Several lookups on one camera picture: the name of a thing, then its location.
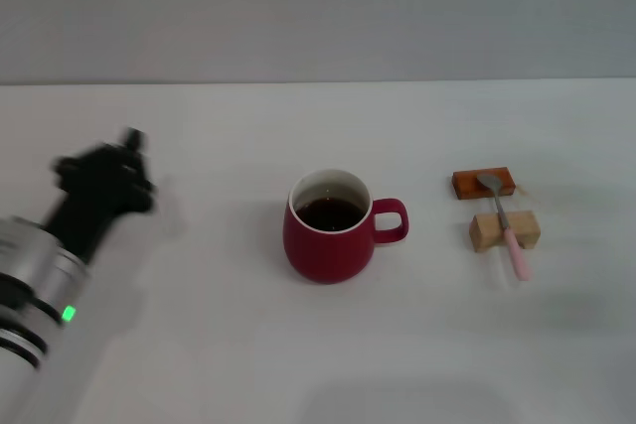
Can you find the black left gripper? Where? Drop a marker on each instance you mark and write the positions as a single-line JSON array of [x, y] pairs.
[[94, 185]]

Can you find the dark red ceramic mug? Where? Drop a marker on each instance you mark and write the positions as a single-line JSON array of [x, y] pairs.
[[325, 255]]

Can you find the dark coffee liquid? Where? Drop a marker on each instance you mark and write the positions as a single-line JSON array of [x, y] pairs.
[[328, 215]]

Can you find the dark brown wooden block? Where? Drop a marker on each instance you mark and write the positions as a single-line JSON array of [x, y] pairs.
[[469, 185]]

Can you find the light wooden arch block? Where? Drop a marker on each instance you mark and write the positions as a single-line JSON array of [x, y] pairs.
[[484, 233]]

